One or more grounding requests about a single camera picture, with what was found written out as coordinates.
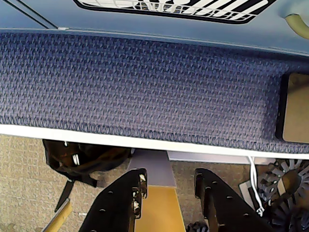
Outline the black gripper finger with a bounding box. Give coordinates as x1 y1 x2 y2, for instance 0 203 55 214
195 168 275 232
78 168 148 232

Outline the gray flat sheet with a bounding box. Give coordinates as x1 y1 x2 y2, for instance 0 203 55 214
238 180 258 209

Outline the yellow wooden board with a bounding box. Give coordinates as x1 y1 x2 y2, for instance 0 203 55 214
134 185 187 232

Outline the black bag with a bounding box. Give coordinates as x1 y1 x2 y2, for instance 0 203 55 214
42 139 133 188

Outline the light wooden stick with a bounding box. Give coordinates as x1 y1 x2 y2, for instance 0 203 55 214
42 198 73 232

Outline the blue woven fabric pad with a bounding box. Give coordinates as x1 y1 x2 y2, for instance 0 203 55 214
0 31 309 154

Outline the tan board with black edge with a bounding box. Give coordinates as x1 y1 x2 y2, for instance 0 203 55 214
276 72 309 144

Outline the blue toy kitchen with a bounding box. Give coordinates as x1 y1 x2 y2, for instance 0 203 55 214
0 0 309 55

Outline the white cable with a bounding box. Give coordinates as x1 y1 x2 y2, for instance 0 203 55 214
247 156 266 217

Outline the black bag strap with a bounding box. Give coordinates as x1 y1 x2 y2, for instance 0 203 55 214
55 180 74 213

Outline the gold dishwasher door handle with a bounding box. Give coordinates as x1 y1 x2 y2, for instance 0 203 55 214
284 14 309 39

